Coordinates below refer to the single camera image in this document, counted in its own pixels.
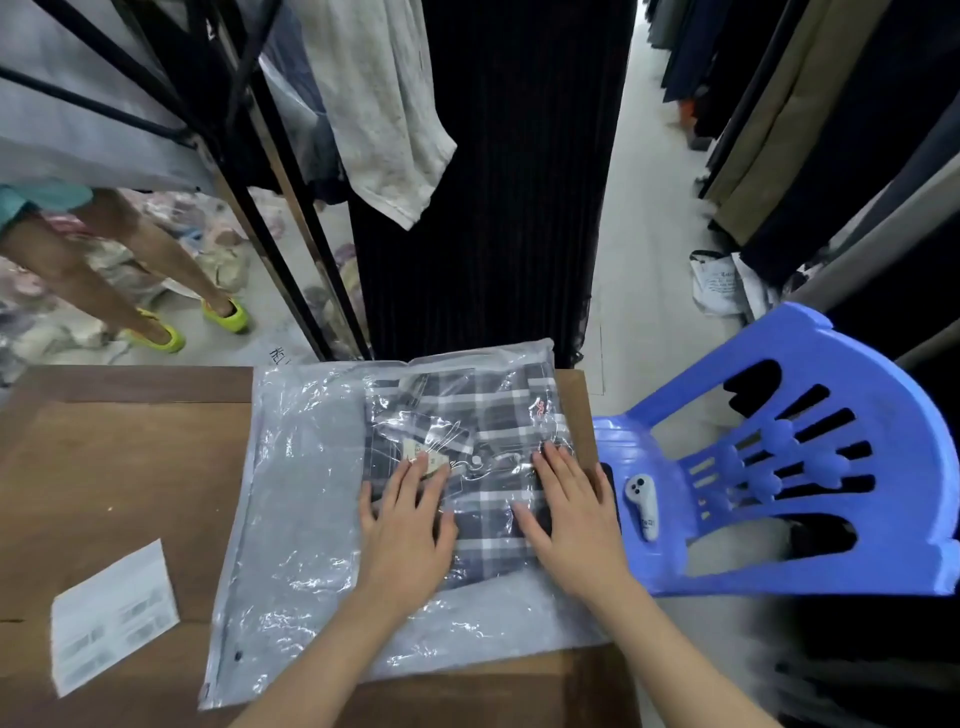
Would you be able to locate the grey hanging trousers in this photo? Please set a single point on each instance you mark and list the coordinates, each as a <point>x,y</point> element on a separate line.
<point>892,247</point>

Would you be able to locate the white paper label sheet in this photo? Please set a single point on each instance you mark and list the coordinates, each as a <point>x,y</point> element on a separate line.
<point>112,615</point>

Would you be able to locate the light grey hanging garment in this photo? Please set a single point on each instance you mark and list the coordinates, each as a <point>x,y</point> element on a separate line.
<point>382,97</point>

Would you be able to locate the dark navy hanging trousers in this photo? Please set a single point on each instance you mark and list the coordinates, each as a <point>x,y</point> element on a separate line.
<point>862,142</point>

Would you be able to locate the khaki hanging trousers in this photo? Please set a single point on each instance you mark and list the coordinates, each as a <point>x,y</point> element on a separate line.
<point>780,127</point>

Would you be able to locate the grey plaid folded shirt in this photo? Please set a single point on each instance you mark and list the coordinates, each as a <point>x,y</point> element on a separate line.
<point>480,420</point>

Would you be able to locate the dark blue hanging garment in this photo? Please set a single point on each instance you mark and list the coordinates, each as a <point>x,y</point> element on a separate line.
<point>307,135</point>

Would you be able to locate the person's right thumb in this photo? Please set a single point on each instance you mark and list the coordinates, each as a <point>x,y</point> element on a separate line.
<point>531,525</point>

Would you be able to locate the person's right forearm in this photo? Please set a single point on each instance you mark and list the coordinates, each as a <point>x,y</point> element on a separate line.
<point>675,660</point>

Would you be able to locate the person's left middle finger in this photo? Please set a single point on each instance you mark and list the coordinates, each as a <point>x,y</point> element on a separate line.
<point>415,484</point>

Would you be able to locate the person's left thumb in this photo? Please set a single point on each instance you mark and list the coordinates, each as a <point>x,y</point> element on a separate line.
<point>448,531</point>

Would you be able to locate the person's right hand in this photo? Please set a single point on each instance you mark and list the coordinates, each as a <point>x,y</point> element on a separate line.
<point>581,536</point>

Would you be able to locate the teal shorts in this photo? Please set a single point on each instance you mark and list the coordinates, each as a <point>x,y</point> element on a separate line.
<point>37,199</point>

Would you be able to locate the blue plastic chair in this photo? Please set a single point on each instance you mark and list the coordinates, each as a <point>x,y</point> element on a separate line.
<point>892,450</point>

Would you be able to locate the white printed plastic bag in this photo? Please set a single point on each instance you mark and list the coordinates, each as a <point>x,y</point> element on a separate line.
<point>718,285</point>

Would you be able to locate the person's right middle finger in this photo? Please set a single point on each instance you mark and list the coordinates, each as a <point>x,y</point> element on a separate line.
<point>564,472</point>

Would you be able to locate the person's left forearm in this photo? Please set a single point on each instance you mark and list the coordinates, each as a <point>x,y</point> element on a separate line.
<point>330,660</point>

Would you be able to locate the yellow clog shoe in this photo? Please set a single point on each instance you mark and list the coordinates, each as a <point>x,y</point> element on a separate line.
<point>161,335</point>
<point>229,318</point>

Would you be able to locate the person's right little finger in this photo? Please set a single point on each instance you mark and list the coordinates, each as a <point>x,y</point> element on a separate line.
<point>609,495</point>

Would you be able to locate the black metal clothes rack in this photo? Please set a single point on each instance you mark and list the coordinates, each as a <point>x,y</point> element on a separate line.
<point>277,247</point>

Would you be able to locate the row of dark hanging garments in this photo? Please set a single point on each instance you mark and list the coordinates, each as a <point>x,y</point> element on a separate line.
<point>712,60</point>

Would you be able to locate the black pleated hanging skirt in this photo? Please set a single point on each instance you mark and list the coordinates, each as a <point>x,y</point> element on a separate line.
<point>495,187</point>

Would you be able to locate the pile of pale clothes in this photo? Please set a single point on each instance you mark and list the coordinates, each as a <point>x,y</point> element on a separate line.
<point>217,259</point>

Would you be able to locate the grey fabric rack cover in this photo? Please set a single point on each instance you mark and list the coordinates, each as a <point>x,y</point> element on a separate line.
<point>67,142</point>

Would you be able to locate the person's left little finger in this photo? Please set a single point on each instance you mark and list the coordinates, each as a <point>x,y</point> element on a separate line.
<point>367,506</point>

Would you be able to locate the clear plastic garment bag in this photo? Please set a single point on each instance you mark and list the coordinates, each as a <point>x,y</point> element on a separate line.
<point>300,510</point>

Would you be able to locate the person's left hand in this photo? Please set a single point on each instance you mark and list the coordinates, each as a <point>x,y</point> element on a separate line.
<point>401,551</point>

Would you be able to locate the white handheld controller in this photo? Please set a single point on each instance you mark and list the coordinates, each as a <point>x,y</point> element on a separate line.
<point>645,506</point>

